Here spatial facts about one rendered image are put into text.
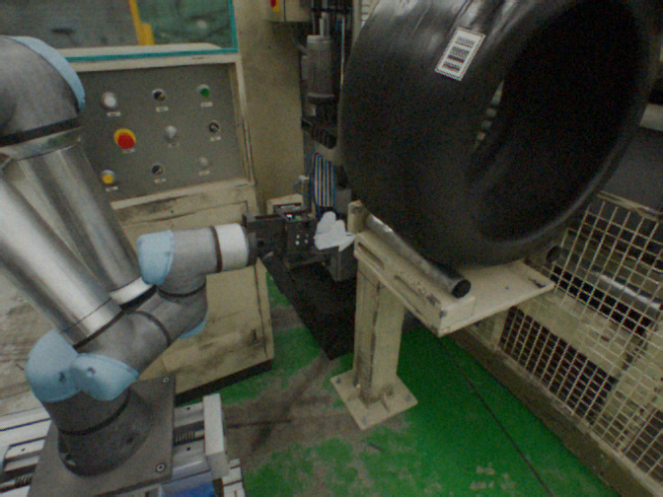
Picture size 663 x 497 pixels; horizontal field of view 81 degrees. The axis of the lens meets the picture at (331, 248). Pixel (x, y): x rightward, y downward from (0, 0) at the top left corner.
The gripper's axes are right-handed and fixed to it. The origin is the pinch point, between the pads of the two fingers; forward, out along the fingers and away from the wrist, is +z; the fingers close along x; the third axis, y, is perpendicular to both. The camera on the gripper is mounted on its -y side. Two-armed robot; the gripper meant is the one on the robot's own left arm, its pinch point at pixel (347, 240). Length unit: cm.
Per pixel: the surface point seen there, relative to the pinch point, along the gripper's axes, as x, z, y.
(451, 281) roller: -9.8, 19.8, -7.4
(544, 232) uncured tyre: -12.7, 39.5, 2.5
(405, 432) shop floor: 10, 46, -96
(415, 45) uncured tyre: -3.6, 4.4, 33.3
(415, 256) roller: 1.2, 19.6, -8.0
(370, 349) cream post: 26, 34, -64
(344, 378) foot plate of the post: 42, 37, -96
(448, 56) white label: -9.6, 5.4, 32.6
